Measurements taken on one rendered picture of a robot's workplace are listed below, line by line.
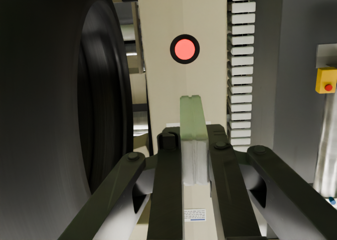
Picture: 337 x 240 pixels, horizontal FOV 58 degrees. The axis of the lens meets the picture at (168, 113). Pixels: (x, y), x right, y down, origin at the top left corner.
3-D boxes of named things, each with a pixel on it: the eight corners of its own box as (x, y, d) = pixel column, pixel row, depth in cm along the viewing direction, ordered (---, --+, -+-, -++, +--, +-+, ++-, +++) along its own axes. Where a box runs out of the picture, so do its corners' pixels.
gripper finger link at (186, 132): (196, 186, 17) (183, 187, 17) (191, 131, 23) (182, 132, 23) (194, 139, 16) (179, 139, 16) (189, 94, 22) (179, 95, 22)
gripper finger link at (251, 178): (211, 168, 14) (275, 165, 14) (203, 124, 19) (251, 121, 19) (211, 193, 15) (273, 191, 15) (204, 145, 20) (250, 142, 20)
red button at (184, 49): (194, 39, 45) (195, 59, 47) (193, 37, 47) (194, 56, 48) (174, 40, 46) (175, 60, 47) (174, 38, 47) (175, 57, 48)
